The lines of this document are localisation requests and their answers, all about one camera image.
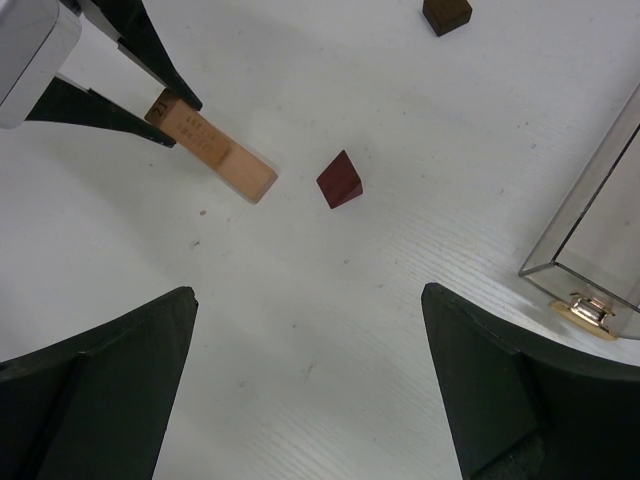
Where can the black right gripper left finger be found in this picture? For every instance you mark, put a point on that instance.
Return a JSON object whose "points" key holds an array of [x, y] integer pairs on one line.
{"points": [[97, 405]]}

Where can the red wedge wood block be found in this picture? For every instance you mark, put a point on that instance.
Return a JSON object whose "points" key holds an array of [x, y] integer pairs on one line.
{"points": [[340, 182]]}

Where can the dark brown wood cube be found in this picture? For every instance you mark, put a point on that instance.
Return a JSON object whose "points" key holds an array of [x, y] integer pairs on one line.
{"points": [[445, 16]]}

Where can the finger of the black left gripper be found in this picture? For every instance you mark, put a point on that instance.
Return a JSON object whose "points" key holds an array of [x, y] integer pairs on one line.
{"points": [[67, 103], [127, 23]]}

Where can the clear plastic box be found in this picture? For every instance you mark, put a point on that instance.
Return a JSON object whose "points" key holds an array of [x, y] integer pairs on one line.
{"points": [[587, 259]]}

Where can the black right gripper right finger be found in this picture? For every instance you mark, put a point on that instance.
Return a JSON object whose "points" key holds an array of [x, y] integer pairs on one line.
{"points": [[522, 406]]}

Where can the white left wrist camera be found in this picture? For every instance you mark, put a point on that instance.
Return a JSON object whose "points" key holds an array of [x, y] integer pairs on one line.
{"points": [[36, 38]]}

